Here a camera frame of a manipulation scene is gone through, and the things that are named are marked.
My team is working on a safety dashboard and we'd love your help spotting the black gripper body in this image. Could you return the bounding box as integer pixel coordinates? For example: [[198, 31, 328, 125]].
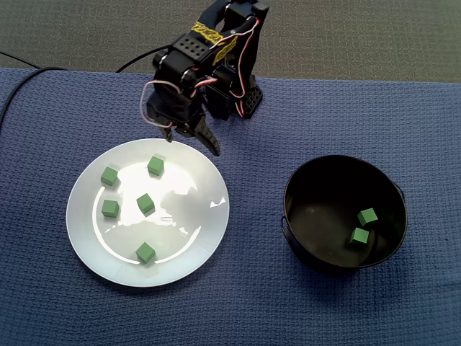
[[146, 84, 208, 138]]

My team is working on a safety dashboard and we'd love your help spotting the green cube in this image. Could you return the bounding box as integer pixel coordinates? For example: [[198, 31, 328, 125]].
[[357, 208, 379, 227], [99, 166, 120, 187], [101, 199, 120, 218], [349, 227, 371, 249], [135, 241, 156, 265], [136, 192, 156, 217], [146, 155, 166, 177]]

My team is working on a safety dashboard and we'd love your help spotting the white round plate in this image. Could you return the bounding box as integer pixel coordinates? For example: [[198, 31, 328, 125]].
[[66, 138, 231, 288]]

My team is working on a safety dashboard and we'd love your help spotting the black round container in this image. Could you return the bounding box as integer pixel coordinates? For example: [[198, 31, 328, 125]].
[[280, 154, 408, 277]]

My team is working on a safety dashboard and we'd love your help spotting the blue woven table cloth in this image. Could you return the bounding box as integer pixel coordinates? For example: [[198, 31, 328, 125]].
[[0, 67, 461, 346]]

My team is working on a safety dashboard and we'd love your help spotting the servo wire bundle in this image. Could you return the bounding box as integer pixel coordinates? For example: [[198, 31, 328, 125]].
[[139, 79, 184, 127], [192, 19, 261, 118]]

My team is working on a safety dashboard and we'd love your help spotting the thick black cable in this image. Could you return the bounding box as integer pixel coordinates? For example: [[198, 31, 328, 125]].
[[0, 67, 68, 123], [115, 45, 174, 73]]

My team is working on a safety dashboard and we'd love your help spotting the thin black cable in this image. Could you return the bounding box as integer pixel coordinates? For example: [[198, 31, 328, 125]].
[[0, 51, 40, 69]]

